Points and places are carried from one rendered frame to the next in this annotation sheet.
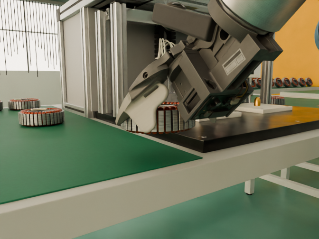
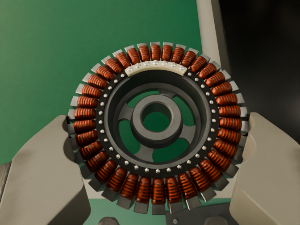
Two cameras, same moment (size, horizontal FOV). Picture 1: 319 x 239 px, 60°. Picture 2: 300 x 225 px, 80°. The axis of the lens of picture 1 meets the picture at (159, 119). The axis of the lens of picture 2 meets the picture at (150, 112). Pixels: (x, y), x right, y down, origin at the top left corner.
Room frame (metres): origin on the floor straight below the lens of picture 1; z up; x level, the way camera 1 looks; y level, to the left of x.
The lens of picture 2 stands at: (0.38, -0.02, 0.94)
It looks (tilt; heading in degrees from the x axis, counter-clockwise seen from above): 71 degrees down; 37
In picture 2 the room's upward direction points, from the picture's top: 3 degrees counter-clockwise
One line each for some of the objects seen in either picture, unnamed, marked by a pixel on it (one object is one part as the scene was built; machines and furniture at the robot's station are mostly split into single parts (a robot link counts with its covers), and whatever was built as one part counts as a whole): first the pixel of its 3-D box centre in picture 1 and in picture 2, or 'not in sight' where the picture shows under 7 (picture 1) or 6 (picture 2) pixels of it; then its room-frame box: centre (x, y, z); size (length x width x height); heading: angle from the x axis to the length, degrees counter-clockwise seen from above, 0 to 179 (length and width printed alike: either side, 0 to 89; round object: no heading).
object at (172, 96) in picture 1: (168, 101); not in sight; (0.86, -0.03, 0.80); 0.08 x 0.05 x 0.06; 125
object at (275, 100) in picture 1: (271, 100); not in sight; (1.20, -0.48, 0.77); 0.11 x 0.11 x 0.04
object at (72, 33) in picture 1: (75, 66); not in sight; (0.95, 0.28, 0.91); 0.28 x 0.03 x 0.32; 35
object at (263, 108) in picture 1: (257, 107); not in sight; (0.87, -0.31, 0.78); 0.15 x 0.15 x 0.01; 35
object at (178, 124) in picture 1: (157, 116); (156, 120); (0.41, 0.00, 0.82); 0.11 x 0.11 x 0.04
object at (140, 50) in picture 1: (177, 63); not in sight; (1.02, -0.07, 0.92); 0.66 x 0.01 x 0.30; 125
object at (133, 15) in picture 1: (209, 26); not in sight; (0.89, -0.15, 1.03); 0.62 x 0.01 x 0.03; 125
